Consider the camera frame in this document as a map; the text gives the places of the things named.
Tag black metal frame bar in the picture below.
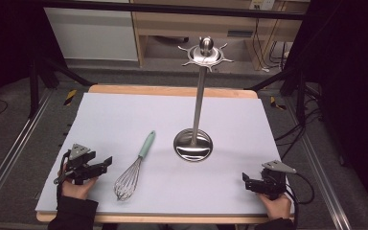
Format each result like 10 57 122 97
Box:
28 0 306 21

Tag white cabinet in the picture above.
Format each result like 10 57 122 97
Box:
43 7 139 62

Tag person's right hand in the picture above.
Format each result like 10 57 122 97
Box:
256 193 292 221

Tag white table mat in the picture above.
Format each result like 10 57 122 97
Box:
34 92 295 216

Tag yellow black hazard tape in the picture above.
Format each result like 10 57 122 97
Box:
269 95 288 111
62 89 79 107

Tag person's left hand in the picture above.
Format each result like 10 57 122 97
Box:
58 162 100 201

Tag floor cables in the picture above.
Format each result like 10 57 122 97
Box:
273 85 324 161

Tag metal floor rail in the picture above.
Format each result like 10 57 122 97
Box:
0 87 58 222
284 95 355 230

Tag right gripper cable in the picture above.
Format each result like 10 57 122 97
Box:
284 172 316 228

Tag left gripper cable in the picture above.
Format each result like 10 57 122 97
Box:
55 150 72 205

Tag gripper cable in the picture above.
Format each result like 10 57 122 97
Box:
55 150 72 205
284 172 316 228

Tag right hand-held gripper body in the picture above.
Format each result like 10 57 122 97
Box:
247 159 297 201

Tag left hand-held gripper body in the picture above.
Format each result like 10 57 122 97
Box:
53 143 108 186

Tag black stand leg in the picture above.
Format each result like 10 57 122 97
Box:
242 66 322 126
28 54 98 120

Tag whisk with green handle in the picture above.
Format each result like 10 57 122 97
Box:
113 129 156 202

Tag steel utensil stand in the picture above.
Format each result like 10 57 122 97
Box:
172 35 235 163

